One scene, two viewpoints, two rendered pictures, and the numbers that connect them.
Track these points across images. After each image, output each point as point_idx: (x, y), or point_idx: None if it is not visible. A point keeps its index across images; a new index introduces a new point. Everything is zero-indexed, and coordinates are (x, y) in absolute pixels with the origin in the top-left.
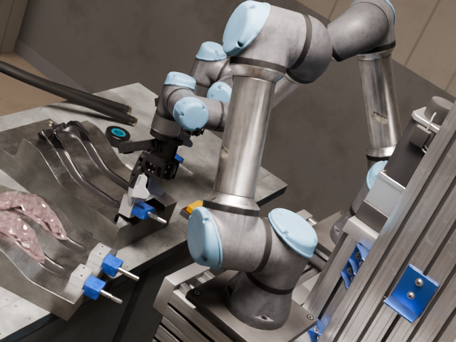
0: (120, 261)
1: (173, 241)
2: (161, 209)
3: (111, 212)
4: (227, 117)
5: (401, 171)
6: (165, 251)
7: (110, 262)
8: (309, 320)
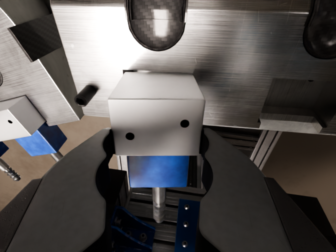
0: (48, 151)
1: (281, 123)
2: (319, 111)
3: (108, 52)
4: None
5: None
6: (235, 126)
7: (24, 143)
8: None
